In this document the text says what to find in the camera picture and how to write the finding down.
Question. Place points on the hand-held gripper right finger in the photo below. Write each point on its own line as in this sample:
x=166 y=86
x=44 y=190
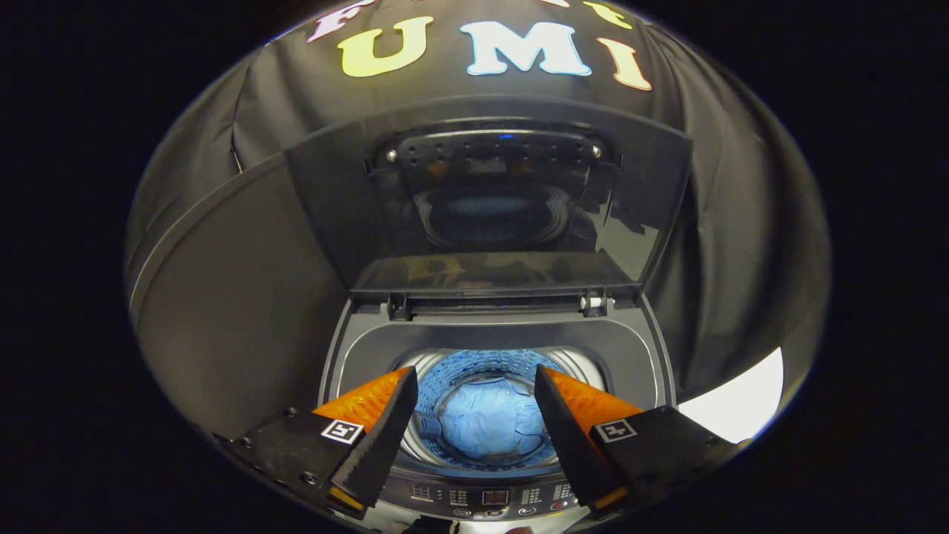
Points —
x=569 y=445

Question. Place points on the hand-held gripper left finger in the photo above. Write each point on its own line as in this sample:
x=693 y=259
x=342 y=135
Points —
x=378 y=445

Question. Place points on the light blue polo shirt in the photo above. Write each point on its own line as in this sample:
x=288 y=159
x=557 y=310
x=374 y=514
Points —
x=489 y=419

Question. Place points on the grey washing machine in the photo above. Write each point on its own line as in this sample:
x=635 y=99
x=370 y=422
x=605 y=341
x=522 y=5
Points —
x=489 y=330

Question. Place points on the dark washing machine lid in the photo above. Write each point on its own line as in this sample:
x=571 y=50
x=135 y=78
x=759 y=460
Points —
x=334 y=208

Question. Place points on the white board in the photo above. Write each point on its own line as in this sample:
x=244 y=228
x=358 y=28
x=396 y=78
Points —
x=741 y=404

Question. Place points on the beige cabinet with black top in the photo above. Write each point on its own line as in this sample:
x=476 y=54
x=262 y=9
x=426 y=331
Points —
x=237 y=311

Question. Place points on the black backdrop cloth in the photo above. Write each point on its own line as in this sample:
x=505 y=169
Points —
x=741 y=245

